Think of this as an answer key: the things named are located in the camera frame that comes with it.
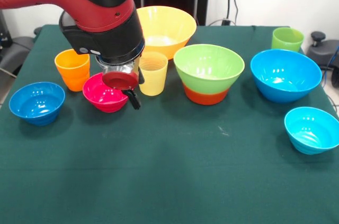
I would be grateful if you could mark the grey chair base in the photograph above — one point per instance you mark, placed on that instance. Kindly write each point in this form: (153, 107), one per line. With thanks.
(16, 49)

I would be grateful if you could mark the small dark blue bowl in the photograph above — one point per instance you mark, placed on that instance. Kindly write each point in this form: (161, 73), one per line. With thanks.
(37, 110)

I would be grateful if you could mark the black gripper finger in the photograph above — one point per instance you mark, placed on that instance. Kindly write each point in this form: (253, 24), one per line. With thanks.
(141, 77)
(133, 99)

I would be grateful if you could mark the green cup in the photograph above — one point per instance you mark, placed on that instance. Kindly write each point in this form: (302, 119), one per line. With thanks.
(287, 42)

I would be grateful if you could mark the pink bowl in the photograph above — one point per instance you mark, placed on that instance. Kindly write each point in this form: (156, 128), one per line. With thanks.
(106, 102)

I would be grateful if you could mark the large blue bowl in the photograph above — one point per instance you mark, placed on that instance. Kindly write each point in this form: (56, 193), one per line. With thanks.
(286, 89)

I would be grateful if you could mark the orange cup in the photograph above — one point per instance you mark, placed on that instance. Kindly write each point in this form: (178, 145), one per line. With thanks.
(72, 75)

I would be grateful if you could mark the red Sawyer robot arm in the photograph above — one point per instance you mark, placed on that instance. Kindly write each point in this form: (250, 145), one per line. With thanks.
(92, 9)

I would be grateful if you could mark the large yellow-orange bowl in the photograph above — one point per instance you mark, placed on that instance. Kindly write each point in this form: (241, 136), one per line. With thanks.
(169, 28)

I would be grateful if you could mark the green bowl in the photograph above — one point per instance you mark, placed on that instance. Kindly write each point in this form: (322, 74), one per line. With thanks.
(209, 81)

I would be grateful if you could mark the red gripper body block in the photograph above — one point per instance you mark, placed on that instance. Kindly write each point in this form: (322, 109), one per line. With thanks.
(120, 81)

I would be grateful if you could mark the black chair base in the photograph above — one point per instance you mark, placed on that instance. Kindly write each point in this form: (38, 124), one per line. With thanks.
(321, 52)

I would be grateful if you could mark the red-orange bowl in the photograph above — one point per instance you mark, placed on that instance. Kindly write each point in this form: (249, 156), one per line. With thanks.
(206, 99)

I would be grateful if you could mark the small light blue bowl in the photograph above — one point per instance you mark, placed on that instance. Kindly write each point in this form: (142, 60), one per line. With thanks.
(310, 139)

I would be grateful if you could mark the yellow cup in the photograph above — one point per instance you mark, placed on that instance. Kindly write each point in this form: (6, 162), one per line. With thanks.
(155, 83)

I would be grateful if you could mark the dark green tablecloth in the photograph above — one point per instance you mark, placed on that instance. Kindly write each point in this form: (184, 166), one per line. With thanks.
(169, 168)

